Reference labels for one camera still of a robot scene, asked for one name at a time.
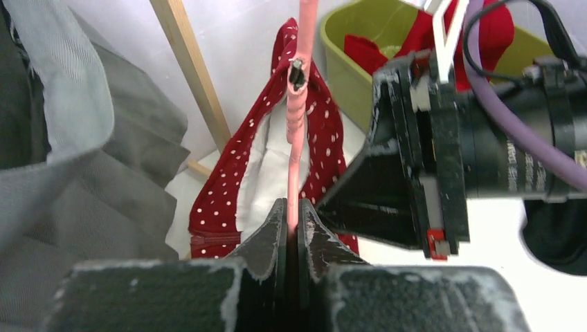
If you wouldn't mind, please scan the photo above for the red polka dot skirt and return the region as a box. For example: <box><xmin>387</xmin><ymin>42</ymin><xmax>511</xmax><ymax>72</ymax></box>
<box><xmin>188</xmin><ymin>18</ymin><xmax>346</xmax><ymax>258</ymax></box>

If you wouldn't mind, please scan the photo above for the green plastic laundry basket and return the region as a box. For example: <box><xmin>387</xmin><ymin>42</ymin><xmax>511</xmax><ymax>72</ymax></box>
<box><xmin>320</xmin><ymin>1</ymin><xmax>552</xmax><ymax>131</ymax></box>

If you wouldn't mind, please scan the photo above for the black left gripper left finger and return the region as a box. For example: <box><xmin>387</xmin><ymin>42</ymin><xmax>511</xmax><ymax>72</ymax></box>
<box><xmin>43</xmin><ymin>199</ymin><xmax>287</xmax><ymax>331</ymax></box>

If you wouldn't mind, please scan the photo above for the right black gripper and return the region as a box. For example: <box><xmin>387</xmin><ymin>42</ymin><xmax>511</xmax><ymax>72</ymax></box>
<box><xmin>316</xmin><ymin>52</ymin><xmax>586</xmax><ymax>260</ymax></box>

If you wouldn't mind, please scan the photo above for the plain red skirt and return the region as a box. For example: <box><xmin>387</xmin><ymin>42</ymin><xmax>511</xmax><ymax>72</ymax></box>
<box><xmin>343</xmin><ymin>6</ymin><xmax>515</xmax><ymax>91</ymax></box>

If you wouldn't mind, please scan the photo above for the pink wire hanger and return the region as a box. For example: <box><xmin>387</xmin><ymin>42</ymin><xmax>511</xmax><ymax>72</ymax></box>
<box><xmin>286</xmin><ymin>0</ymin><xmax>318</xmax><ymax>239</ymax></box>

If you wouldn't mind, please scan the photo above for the wooden clothes rack frame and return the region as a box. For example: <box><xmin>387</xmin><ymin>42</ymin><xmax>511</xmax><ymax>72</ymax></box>
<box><xmin>150</xmin><ymin>0</ymin><xmax>232</xmax><ymax>153</ymax></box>

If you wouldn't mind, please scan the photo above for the grey pleated skirt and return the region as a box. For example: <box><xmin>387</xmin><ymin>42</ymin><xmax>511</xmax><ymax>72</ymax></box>
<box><xmin>1</xmin><ymin>1</ymin><xmax>188</xmax><ymax>331</ymax></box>

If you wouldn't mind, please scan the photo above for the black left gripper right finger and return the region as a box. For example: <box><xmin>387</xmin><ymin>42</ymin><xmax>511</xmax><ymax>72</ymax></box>
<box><xmin>298</xmin><ymin>199</ymin><xmax>529</xmax><ymax>331</ymax></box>

